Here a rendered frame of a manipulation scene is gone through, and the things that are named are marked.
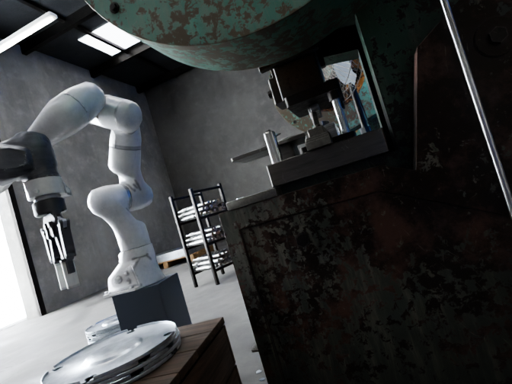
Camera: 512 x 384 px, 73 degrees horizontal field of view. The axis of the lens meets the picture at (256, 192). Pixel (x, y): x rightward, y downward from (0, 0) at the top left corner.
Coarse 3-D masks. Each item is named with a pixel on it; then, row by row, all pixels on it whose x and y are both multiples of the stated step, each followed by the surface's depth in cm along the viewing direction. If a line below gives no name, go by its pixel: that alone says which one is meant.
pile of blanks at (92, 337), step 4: (112, 328) 168; (116, 328) 169; (96, 332) 168; (100, 332) 168; (104, 332) 167; (108, 332) 168; (112, 332) 168; (116, 332) 168; (88, 336) 170; (92, 336) 169; (96, 336) 171; (100, 336) 167; (104, 336) 167; (88, 340) 171; (92, 340) 169; (96, 340) 168; (88, 344) 174
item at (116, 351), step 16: (112, 336) 92; (128, 336) 88; (144, 336) 84; (160, 336) 80; (80, 352) 86; (96, 352) 80; (112, 352) 76; (128, 352) 75; (144, 352) 72; (64, 368) 77; (80, 368) 74; (96, 368) 71; (112, 368) 68
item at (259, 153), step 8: (296, 136) 103; (304, 136) 103; (280, 144) 105; (288, 144) 106; (296, 144) 114; (248, 152) 108; (256, 152) 107; (264, 152) 111; (288, 152) 106; (296, 152) 110; (232, 160) 110; (240, 160) 112; (248, 160) 118
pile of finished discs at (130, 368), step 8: (176, 328) 85; (176, 336) 82; (168, 344) 77; (176, 344) 78; (152, 352) 71; (160, 352) 72; (168, 352) 74; (144, 360) 72; (152, 360) 71; (160, 360) 72; (128, 368) 67; (136, 368) 68; (144, 368) 69; (152, 368) 70; (104, 376) 66; (112, 376) 66; (120, 376) 67; (128, 376) 67; (136, 376) 68
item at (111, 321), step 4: (112, 316) 194; (116, 316) 192; (104, 320) 191; (108, 320) 185; (112, 320) 182; (116, 320) 179; (96, 324) 187; (100, 324) 184; (104, 324) 178; (108, 324) 176; (112, 324) 175; (116, 324) 173; (88, 328) 181; (92, 328) 178; (96, 328) 176; (100, 328) 173; (104, 328) 168; (108, 328) 168; (88, 332) 170; (92, 332) 169
